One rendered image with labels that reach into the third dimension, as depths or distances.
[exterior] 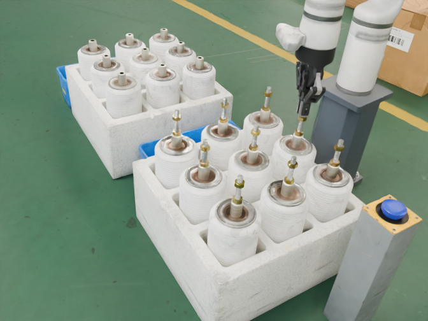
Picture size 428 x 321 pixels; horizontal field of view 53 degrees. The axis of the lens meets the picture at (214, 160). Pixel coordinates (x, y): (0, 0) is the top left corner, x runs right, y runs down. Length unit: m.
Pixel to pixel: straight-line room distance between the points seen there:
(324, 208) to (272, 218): 0.13
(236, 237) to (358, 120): 0.51
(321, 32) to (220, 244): 0.42
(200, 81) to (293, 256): 0.60
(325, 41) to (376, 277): 0.43
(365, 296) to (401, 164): 0.70
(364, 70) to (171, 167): 0.52
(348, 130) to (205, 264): 0.55
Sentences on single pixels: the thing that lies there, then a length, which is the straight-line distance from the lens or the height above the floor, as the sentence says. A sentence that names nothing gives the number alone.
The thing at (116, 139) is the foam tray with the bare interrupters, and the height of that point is 0.13.
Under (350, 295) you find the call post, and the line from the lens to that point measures 0.89.
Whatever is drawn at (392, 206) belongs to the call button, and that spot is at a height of 0.33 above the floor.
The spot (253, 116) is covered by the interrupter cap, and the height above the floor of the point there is 0.25.
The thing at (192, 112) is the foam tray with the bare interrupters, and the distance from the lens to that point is 1.24.
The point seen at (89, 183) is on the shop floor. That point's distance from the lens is 1.25.
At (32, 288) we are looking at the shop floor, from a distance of 1.04.
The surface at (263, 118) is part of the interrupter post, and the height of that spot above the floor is 0.26.
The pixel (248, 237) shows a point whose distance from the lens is 0.78.
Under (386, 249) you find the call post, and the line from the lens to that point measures 0.77.
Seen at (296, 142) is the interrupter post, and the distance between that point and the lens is 0.97.
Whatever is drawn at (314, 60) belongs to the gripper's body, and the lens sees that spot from 0.84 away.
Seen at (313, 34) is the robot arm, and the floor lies 0.52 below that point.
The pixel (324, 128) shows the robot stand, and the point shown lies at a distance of 1.18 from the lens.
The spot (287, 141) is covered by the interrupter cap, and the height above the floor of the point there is 0.25.
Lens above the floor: 0.80
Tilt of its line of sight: 38 degrees down
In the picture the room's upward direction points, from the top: 4 degrees clockwise
